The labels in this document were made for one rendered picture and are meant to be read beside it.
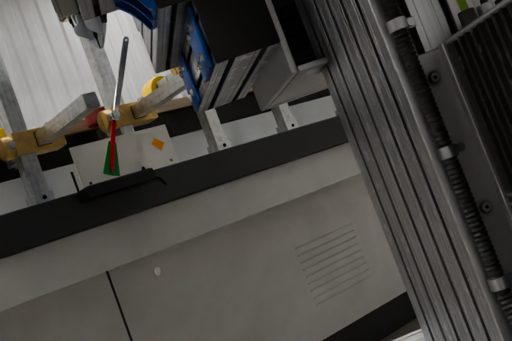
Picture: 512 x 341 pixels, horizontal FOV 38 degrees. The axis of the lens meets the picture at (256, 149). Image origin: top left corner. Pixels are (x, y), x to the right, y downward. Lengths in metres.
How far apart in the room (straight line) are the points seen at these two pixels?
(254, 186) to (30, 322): 0.64
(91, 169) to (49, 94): 8.31
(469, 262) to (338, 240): 1.57
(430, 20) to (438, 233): 0.23
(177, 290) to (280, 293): 0.34
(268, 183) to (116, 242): 0.48
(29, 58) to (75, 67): 0.63
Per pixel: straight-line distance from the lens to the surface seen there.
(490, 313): 0.81
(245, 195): 1.90
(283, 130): 2.03
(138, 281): 1.92
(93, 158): 1.67
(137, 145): 1.74
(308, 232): 2.27
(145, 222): 1.72
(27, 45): 10.13
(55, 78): 10.09
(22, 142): 1.62
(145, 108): 1.71
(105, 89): 1.76
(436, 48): 0.81
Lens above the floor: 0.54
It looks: 4 degrees up
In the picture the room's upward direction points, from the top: 21 degrees counter-clockwise
